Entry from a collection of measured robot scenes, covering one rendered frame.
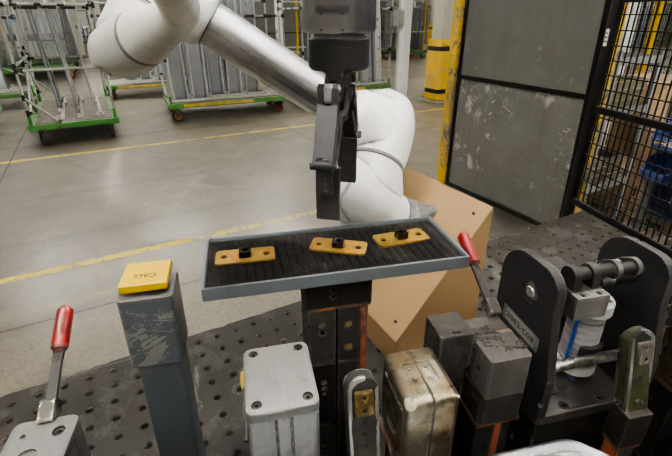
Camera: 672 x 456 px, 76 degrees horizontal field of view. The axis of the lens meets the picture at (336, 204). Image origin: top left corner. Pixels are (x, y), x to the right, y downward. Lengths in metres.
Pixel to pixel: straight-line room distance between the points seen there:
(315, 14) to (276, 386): 0.41
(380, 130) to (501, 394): 0.66
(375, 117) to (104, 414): 0.90
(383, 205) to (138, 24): 0.62
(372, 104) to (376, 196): 0.23
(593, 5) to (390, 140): 2.04
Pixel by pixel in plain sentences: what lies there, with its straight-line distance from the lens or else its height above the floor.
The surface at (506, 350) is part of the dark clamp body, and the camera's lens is 0.63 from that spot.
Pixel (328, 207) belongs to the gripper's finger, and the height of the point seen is 1.26.
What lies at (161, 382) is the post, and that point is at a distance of 0.72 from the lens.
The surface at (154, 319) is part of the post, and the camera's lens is 0.64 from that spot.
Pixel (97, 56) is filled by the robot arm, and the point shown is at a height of 1.41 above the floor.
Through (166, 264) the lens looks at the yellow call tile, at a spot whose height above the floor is 1.16.
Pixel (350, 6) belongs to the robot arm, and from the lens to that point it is 0.52.
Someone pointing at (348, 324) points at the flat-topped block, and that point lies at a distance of 0.68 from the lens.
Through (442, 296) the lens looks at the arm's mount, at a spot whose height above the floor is 0.86.
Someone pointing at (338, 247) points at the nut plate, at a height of 1.16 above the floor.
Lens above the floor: 1.48
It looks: 24 degrees down
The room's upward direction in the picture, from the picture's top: straight up
